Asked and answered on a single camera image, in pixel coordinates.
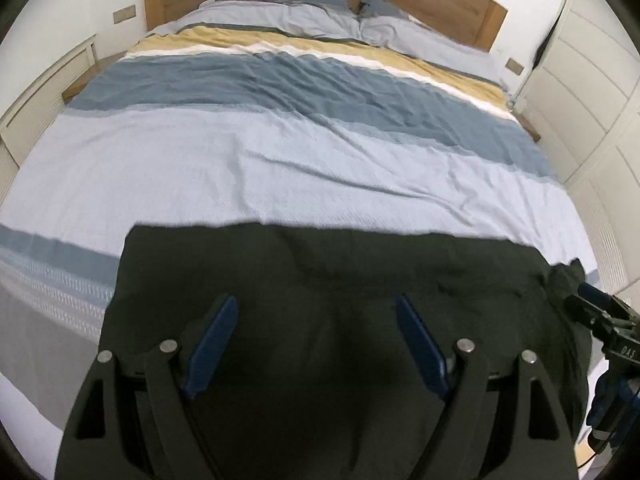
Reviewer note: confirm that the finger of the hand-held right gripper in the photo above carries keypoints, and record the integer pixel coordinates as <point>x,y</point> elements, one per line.
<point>585,315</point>
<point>595,295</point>

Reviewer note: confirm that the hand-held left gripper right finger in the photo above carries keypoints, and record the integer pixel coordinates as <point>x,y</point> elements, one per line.
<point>422,350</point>

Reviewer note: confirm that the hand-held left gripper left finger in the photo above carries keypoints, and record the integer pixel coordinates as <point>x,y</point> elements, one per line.
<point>212,345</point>

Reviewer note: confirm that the black down coat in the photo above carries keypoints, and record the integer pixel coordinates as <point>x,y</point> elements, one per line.
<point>325,285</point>

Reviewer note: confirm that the person's right hand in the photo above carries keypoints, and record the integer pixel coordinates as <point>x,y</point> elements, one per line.
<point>610,400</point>

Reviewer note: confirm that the wooden nightstand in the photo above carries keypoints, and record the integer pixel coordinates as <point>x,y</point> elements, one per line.
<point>530,127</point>

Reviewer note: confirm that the striped duvet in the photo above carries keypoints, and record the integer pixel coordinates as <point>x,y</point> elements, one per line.
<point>250,160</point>

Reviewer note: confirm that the white wardrobe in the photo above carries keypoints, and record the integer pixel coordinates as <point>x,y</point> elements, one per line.
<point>595,85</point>

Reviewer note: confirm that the striped pillow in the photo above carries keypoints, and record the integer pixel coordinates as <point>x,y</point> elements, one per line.
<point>280,12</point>
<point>425,40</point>

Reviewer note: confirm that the wall switch plate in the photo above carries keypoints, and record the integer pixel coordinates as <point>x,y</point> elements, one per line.
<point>124,14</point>
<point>514,66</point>

